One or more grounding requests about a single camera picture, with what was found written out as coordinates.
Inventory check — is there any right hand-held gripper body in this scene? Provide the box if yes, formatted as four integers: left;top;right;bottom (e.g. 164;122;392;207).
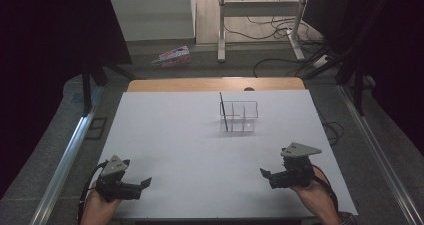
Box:
268;141;323;190

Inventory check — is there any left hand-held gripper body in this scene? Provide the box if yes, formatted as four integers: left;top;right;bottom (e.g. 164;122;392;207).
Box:
95;154;144;203

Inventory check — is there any clear acrylic pen holder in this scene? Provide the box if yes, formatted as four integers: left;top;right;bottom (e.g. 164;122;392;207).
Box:
218;100;260;134

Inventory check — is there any black pencil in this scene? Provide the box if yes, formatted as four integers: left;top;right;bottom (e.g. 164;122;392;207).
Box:
219;91;229;133

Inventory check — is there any person's right hand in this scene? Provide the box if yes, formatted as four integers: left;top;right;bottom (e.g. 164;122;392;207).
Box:
289;166;325;209

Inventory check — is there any person's left hand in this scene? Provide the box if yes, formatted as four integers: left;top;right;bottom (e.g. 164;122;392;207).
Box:
80;187;122;225

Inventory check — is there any white board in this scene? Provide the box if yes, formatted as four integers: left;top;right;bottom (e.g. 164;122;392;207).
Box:
98;90;360;221

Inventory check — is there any black metal stand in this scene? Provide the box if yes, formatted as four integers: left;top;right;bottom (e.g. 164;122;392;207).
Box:
301;0;392;117
80;55;136;115

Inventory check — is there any wooden table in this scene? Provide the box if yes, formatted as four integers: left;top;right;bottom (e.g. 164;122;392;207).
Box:
126;77;307;93

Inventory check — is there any white power strip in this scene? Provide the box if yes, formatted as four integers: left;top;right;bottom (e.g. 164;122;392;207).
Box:
312;54;332;70

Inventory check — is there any red white packet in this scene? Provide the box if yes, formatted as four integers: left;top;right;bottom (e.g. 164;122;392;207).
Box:
151;45;193;68

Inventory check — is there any dark curtain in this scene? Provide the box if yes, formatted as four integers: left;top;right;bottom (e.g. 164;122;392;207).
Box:
304;0;424;159
0;0;134;199

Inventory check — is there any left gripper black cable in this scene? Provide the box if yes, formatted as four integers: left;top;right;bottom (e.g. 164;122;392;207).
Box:
77;160;108;225

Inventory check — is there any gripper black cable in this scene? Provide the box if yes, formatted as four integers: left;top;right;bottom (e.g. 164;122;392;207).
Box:
77;160;108;225
311;164;340;216

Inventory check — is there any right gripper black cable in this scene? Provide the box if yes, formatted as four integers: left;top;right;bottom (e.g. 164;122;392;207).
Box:
311;164;340;216

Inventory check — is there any aluminium rail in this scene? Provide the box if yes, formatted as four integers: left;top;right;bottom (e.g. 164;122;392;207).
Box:
29;84;105;225
337;84;424;225

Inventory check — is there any thin black floor cable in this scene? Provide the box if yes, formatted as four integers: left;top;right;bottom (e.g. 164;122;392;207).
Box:
316;108;345;147

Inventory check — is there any black frame on floor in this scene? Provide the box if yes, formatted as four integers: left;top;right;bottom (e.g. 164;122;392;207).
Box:
84;117;108;141

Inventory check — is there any black looped floor cable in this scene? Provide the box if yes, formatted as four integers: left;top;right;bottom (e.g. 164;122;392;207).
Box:
252;57;303;79

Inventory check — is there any tangle of black floor cables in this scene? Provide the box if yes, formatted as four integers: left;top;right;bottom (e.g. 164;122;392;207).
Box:
222;0;325;50

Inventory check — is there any white desk frame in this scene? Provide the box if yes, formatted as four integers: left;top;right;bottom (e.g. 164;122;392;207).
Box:
216;0;312;64

